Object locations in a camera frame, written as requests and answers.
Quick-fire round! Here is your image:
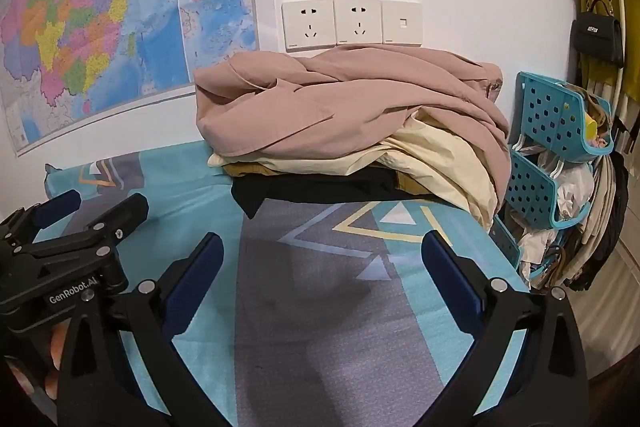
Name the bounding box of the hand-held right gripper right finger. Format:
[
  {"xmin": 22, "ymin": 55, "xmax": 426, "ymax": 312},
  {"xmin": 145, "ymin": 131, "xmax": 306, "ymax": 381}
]
[{"xmin": 421, "ymin": 229, "xmax": 591, "ymax": 427}]

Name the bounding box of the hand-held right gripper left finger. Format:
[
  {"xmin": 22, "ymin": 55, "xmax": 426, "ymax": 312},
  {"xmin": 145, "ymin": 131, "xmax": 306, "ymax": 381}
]
[{"xmin": 59, "ymin": 232, "xmax": 236, "ymax": 427}]

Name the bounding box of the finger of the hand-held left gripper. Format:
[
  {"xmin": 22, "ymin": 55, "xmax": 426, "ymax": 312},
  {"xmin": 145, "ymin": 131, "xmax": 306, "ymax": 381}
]
[
  {"xmin": 0, "ymin": 189, "xmax": 83, "ymax": 254},
  {"xmin": 12, "ymin": 193, "xmax": 150, "ymax": 261}
]

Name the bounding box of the pink jacket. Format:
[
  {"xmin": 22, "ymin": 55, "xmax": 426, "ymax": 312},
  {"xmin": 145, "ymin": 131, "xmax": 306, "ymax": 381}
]
[{"xmin": 193, "ymin": 44, "xmax": 512, "ymax": 215}]

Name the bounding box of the person's left hand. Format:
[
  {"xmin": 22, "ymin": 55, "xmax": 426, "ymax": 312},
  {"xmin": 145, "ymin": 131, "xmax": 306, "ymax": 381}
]
[{"xmin": 44, "ymin": 323, "xmax": 67, "ymax": 400}]

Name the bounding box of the teal perforated plastic basket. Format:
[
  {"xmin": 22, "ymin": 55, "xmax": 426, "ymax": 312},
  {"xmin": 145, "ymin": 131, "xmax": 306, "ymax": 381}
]
[
  {"xmin": 505, "ymin": 149, "xmax": 598, "ymax": 230},
  {"xmin": 492, "ymin": 217, "xmax": 566, "ymax": 290},
  {"xmin": 515, "ymin": 71, "xmax": 613, "ymax": 164}
]

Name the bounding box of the mustard garment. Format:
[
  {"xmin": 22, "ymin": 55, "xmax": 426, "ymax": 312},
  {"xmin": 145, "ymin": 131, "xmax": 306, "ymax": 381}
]
[{"xmin": 222, "ymin": 161, "xmax": 437, "ymax": 198}]

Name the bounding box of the teal grey printed bed sheet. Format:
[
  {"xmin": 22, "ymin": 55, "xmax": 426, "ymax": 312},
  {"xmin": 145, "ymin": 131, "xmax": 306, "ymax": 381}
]
[{"xmin": 44, "ymin": 139, "xmax": 531, "ymax": 427}]

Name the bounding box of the cream garment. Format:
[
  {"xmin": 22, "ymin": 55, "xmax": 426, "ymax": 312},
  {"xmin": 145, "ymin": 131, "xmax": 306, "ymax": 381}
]
[{"xmin": 207, "ymin": 114, "xmax": 503, "ymax": 233}]

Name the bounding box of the black garment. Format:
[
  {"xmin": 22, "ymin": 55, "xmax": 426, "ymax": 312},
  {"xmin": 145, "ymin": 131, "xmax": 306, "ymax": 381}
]
[{"xmin": 231, "ymin": 167, "xmax": 436, "ymax": 220}]

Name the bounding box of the white plastic bag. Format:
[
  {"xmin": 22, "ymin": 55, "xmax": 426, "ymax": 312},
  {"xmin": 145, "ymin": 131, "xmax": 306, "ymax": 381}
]
[{"xmin": 552, "ymin": 162, "xmax": 597, "ymax": 222}]

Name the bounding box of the beige hanging bag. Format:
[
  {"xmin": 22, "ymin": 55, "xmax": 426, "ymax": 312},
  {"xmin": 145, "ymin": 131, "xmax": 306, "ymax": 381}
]
[{"xmin": 565, "ymin": 152, "xmax": 618, "ymax": 292}]

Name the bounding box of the black hanging cloth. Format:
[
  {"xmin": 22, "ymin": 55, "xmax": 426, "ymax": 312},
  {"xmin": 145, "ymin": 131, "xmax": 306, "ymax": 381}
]
[{"xmin": 592, "ymin": 152, "xmax": 632, "ymax": 280}]

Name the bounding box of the black handbag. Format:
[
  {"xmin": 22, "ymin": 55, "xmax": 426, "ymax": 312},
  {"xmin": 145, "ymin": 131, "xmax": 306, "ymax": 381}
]
[{"xmin": 570, "ymin": 0, "xmax": 626, "ymax": 68}]

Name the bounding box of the colourful wall map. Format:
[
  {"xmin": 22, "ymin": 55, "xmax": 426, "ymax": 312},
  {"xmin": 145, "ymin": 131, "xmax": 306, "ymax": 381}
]
[{"xmin": 0, "ymin": 0, "xmax": 261, "ymax": 158}]

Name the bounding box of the white wall socket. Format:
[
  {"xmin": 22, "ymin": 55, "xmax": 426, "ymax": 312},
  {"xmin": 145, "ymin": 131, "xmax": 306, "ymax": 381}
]
[
  {"xmin": 281, "ymin": 0, "xmax": 335, "ymax": 52},
  {"xmin": 333, "ymin": 0, "xmax": 383, "ymax": 46}
]

